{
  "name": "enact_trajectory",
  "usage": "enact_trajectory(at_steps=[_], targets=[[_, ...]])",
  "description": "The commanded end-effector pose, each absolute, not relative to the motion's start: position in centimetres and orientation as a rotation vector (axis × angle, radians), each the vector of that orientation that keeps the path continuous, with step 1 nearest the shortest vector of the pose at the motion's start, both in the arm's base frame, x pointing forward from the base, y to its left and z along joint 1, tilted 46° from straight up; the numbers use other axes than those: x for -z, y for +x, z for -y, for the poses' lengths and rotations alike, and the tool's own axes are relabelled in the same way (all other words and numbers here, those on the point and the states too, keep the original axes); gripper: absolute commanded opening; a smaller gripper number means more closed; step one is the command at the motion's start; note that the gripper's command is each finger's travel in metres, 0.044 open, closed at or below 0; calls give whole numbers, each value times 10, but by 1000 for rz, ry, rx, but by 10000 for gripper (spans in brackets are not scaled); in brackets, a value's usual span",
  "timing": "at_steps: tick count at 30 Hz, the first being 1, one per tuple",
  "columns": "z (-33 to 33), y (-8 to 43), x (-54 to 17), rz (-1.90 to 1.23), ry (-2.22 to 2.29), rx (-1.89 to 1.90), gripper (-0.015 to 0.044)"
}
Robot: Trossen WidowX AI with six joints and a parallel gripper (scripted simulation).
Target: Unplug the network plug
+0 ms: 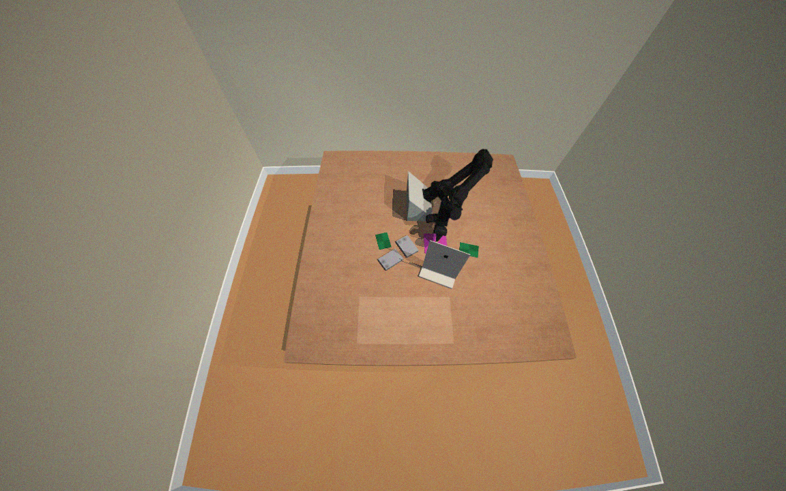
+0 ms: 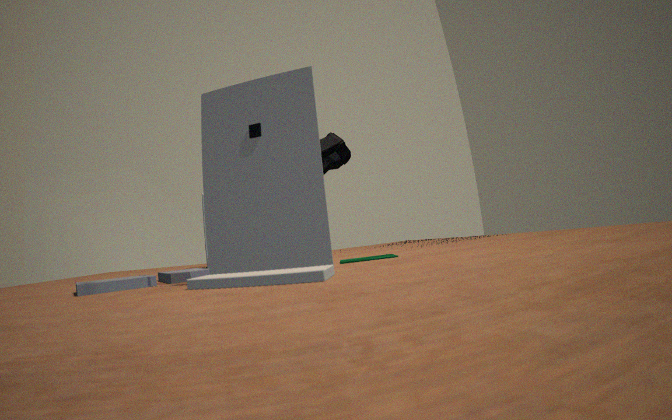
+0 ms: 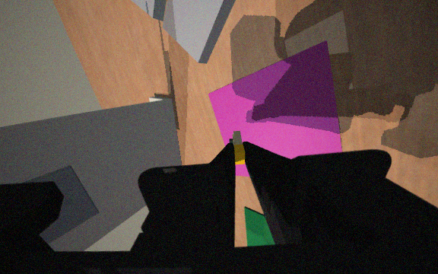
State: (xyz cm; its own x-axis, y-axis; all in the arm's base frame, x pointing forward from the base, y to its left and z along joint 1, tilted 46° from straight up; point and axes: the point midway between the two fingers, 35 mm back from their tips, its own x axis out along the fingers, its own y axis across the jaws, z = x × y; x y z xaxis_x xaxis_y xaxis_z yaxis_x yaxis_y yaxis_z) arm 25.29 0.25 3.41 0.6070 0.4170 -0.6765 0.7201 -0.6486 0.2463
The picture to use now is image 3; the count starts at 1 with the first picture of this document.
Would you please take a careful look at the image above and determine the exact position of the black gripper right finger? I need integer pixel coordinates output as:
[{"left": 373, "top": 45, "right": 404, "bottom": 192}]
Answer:
[{"left": 243, "top": 142, "right": 392, "bottom": 244}]

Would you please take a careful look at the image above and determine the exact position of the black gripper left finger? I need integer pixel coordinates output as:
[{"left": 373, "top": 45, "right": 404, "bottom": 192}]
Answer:
[{"left": 138, "top": 143, "right": 236, "bottom": 247}]

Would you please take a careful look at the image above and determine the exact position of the magenta square zone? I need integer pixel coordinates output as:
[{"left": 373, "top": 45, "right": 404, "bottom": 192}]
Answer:
[{"left": 208, "top": 40, "right": 342, "bottom": 159}]

